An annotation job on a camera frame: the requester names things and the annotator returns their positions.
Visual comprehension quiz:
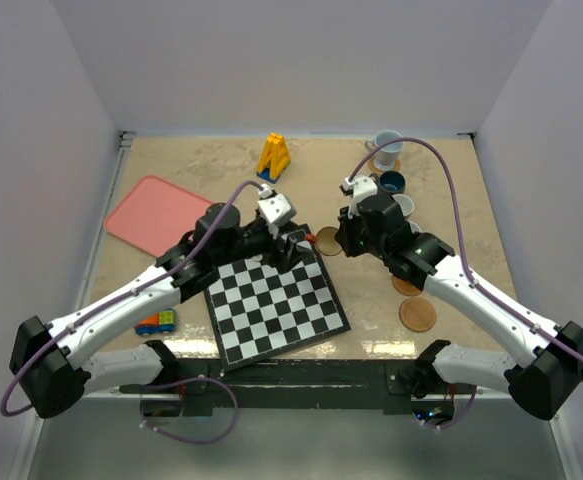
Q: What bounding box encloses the orange cup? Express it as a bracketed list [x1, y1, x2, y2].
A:
[305, 226, 342, 257]

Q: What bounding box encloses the orange blue toy car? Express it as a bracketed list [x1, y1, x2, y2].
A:
[134, 309, 177, 336]

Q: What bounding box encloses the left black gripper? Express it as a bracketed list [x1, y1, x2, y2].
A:
[215, 219, 312, 273]

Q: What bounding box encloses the dark blue cup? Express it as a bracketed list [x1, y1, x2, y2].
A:
[378, 171, 407, 194]

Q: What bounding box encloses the aluminium rail frame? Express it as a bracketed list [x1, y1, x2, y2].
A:
[89, 359, 471, 409]

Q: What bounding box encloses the yellow blue block structure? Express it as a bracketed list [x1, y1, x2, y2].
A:
[256, 132, 291, 184]

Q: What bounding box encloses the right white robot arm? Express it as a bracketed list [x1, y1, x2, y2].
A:
[335, 192, 583, 420]

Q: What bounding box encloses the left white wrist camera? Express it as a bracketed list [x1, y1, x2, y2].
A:
[257, 193, 297, 238]

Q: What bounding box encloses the grey printed mug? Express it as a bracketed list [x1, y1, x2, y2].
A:
[392, 194, 415, 220]

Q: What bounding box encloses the light blue cup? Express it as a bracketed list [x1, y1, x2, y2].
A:
[364, 130, 403, 172]

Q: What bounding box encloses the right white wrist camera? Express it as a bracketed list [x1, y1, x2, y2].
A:
[340, 174, 378, 219]

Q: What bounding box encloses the pink plastic tray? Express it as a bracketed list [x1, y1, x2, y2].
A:
[104, 175, 212, 257]

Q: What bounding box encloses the light wooden coaster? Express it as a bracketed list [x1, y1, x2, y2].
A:
[391, 276, 422, 297]
[399, 297, 437, 333]

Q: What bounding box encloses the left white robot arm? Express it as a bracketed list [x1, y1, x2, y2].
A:
[9, 194, 310, 418]

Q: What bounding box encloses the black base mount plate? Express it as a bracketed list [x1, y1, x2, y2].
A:
[120, 358, 471, 418]

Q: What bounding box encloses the black white chessboard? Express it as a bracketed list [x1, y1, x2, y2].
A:
[204, 250, 350, 371]

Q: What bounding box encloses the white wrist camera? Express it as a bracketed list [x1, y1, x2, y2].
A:
[257, 193, 297, 238]
[340, 174, 378, 219]

